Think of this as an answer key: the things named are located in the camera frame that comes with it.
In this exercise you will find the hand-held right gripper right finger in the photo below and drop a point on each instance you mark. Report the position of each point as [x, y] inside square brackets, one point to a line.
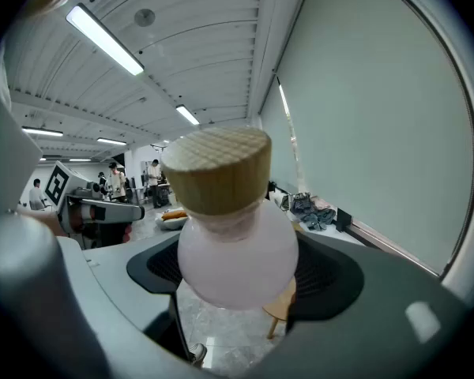
[379, 322]

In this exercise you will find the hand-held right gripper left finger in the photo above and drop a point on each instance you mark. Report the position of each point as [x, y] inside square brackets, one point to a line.
[102, 310]

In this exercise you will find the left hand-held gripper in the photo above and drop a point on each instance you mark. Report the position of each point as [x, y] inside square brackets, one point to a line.
[59, 184]

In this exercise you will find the person's left forearm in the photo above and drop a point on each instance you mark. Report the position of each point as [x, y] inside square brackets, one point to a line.
[43, 221]

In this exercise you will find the oval wooden table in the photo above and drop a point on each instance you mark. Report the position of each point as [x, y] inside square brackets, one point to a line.
[282, 304]

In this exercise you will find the white pet bed orange cushion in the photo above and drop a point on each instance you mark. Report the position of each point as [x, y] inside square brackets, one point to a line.
[171, 216]

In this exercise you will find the long ceiling light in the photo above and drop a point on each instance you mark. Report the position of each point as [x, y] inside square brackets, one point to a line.
[111, 141]
[43, 132]
[102, 38]
[187, 115]

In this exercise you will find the person's left shoe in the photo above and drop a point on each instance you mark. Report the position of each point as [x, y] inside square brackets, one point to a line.
[198, 353]

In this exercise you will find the pile of denim clothes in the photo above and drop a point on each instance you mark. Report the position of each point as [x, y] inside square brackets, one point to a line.
[312, 211]

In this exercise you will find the narrow grey roller blind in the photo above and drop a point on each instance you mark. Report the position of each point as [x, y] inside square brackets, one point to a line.
[278, 144]

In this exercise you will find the round ceiling smoke detector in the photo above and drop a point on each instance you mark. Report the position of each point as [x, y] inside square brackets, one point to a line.
[144, 17]

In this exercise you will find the large grey roller blind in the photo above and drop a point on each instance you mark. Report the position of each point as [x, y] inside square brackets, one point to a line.
[379, 113]

